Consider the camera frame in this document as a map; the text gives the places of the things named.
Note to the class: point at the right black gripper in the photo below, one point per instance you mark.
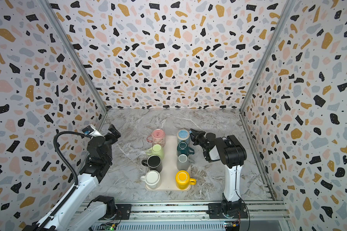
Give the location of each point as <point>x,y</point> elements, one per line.
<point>204,140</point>

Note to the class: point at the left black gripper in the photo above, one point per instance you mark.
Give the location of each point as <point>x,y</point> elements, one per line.
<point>112,139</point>

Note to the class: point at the light blue yellow-inside mug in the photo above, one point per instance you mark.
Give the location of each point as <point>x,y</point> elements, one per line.
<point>184,136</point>

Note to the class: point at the dark green mug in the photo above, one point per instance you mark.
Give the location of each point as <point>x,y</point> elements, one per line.
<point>184,149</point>

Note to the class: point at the pink patterned mug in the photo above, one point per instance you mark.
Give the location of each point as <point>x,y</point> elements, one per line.
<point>157,137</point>

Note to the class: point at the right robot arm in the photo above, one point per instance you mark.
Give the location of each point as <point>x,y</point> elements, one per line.
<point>232,155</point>

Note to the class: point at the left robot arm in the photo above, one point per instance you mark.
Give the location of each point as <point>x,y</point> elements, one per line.
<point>60,218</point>

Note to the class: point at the grey mug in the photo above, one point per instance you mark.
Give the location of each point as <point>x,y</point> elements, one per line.
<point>183,163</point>

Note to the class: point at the light green mug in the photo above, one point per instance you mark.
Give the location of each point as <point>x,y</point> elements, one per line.
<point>156,150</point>

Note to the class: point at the yellow mug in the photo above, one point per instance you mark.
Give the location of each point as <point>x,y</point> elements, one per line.
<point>183,180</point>

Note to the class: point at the black mug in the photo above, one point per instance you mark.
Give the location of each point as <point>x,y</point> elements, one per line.
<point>153,163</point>

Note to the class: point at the white mug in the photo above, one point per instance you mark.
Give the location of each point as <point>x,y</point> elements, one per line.
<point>152,179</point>

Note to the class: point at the cream plastic tray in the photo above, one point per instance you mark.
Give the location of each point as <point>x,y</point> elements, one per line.
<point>170,170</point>

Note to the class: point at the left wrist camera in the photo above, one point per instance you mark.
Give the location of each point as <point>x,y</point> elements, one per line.
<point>92,131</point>

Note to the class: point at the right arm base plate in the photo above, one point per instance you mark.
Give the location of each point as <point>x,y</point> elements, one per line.
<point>226,210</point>

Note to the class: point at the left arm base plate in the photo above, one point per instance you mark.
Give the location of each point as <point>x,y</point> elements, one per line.
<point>120,210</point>

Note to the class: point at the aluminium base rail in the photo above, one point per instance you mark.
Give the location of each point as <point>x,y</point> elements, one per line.
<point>181,215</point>

